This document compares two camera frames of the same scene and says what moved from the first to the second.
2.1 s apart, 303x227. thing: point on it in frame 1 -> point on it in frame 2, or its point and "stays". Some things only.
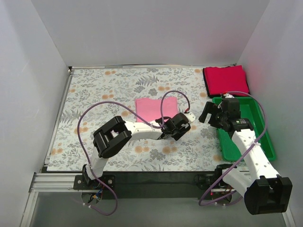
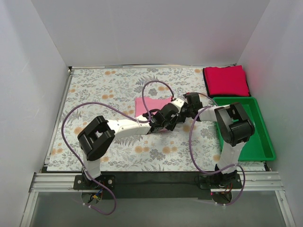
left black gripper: [181, 121] -> [154, 117]
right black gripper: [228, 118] -> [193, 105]
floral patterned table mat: [93, 96] stays
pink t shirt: [151, 109] stays
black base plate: [153, 185] stays
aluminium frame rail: [58, 182] stays
